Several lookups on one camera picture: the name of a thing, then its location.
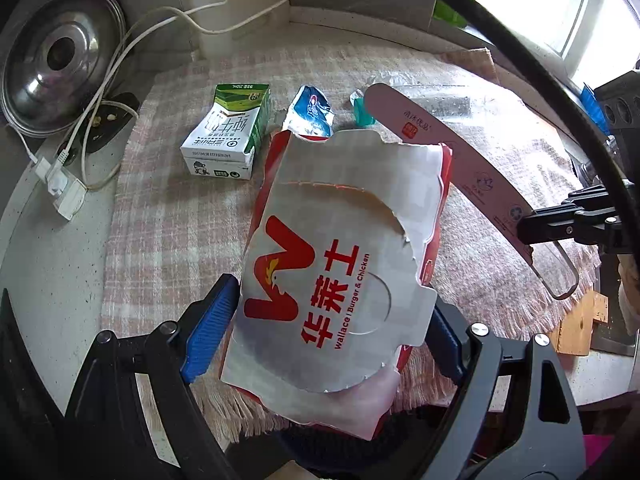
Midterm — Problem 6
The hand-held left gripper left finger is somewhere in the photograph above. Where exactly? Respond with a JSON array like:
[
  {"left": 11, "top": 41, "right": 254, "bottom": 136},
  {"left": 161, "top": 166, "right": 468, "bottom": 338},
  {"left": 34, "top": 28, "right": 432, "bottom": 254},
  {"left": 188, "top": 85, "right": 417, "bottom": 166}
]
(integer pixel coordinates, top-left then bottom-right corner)
[{"left": 62, "top": 273, "right": 241, "bottom": 480}]

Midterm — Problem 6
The red and white burger box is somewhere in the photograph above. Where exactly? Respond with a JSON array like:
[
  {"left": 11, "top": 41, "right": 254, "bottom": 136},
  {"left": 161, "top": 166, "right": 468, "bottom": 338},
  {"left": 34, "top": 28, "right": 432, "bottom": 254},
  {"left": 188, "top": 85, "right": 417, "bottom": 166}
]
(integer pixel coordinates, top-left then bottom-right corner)
[{"left": 220, "top": 129, "right": 453, "bottom": 443}]

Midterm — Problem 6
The orange cardboard piece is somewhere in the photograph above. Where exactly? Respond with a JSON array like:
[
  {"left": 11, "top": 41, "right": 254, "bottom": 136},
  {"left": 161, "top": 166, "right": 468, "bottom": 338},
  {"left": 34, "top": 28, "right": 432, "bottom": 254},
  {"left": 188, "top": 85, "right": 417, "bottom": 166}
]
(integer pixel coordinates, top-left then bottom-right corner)
[{"left": 547, "top": 290, "right": 611, "bottom": 358}]

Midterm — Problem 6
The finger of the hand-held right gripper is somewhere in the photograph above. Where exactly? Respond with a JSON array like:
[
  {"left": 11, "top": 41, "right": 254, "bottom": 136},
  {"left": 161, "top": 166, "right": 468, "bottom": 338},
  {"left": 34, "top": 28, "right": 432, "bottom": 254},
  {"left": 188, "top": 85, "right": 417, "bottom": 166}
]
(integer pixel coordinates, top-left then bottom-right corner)
[
  {"left": 516, "top": 205, "right": 623, "bottom": 256},
  {"left": 561, "top": 186, "right": 613, "bottom": 212}
]

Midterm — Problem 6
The black plate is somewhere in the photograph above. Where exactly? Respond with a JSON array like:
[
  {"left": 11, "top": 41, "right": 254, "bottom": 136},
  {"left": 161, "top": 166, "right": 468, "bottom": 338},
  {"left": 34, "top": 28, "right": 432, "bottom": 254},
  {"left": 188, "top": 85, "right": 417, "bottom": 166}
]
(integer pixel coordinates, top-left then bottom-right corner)
[{"left": 82, "top": 92, "right": 141, "bottom": 153}]

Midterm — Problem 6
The white power strip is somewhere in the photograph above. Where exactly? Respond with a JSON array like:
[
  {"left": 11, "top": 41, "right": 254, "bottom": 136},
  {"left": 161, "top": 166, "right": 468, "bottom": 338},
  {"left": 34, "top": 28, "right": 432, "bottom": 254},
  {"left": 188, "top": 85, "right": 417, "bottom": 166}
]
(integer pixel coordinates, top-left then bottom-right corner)
[{"left": 49, "top": 175, "right": 89, "bottom": 221}]

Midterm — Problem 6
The pink clothing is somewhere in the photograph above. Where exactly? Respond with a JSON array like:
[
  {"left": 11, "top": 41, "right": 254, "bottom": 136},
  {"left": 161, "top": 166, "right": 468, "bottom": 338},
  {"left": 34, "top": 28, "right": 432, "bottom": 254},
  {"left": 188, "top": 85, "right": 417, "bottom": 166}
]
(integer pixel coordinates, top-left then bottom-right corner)
[{"left": 584, "top": 434, "right": 617, "bottom": 467}]

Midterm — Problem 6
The steel pot lid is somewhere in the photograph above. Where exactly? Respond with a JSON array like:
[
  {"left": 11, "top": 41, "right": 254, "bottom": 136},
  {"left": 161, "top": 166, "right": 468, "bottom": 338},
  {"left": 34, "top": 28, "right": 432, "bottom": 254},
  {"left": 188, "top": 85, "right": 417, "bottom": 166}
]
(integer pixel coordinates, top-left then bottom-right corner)
[{"left": 0, "top": 0, "right": 128, "bottom": 138}]

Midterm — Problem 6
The crumpled blue and white packet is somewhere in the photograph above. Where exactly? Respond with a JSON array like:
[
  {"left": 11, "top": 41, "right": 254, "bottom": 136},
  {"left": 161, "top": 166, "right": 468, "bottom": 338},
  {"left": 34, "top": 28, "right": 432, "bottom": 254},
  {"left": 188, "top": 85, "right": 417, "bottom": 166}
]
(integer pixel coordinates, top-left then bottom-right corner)
[{"left": 282, "top": 85, "right": 335, "bottom": 141}]

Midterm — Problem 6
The clear plastic package pink card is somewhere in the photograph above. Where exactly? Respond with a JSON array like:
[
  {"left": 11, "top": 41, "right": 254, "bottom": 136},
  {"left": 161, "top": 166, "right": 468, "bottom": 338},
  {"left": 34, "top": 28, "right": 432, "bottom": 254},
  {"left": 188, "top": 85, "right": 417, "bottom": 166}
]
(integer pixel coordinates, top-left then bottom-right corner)
[{"left": 362, "top": 76, "right": 578, "bottom": 302}]

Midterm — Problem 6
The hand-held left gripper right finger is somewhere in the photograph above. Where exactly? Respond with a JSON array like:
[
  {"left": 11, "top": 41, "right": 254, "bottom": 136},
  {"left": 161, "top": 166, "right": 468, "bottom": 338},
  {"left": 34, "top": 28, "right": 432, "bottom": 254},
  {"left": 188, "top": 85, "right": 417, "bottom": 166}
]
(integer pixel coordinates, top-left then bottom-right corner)
[{"left": 425, "top": 305, "right": 586, "bottom": 480}]

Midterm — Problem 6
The thin white charging cable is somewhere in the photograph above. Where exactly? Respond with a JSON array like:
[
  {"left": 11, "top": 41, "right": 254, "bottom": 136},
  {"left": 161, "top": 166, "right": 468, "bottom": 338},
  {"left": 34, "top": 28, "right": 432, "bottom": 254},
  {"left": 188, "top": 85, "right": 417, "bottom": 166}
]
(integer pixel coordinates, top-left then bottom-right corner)
[{"left": 2, "top": 110, "right": 41, "bottom": 166}]

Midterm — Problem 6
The thick black cable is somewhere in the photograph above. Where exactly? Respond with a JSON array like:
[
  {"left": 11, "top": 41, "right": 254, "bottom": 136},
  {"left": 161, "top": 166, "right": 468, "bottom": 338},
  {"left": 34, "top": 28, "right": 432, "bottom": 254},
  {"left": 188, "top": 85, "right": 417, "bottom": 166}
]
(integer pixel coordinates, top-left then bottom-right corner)
[{"left": 372, "top": 0, "right": 640, "bottom": 221}]

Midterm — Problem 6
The white plug adapter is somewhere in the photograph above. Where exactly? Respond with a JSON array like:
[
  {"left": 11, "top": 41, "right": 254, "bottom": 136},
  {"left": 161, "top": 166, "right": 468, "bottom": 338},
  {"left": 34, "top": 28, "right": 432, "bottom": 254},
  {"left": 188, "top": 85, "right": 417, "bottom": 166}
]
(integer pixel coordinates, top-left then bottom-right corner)
[{"left": 31, "top": 152, "right": 68, "bottom": 196}]

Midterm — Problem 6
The green and white milk carton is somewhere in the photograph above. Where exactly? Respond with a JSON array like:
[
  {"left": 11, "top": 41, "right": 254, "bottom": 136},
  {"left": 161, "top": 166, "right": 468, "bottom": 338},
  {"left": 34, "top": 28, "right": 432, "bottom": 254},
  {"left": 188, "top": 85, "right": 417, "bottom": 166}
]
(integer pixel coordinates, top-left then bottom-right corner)
[{"left": 180, "top": 84, "right": 272, "bottom": 181}]

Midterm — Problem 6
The pink checked cloth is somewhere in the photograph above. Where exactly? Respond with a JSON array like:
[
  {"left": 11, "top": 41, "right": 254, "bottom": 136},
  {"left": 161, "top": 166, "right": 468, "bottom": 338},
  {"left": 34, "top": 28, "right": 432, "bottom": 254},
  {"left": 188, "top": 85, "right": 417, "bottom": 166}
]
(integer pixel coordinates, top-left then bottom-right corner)
[{"left": 100, "top": 47, "right": 601, "bottom": 441}]

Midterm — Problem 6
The small teal plastic piece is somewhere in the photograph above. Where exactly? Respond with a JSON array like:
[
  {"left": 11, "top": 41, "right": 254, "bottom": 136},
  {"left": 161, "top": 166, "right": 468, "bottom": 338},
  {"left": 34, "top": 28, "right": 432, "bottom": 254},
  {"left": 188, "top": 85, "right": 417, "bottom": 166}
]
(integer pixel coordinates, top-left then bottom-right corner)
[{"left": 350, "top": 89, "right": 376, "bottom": 127}]

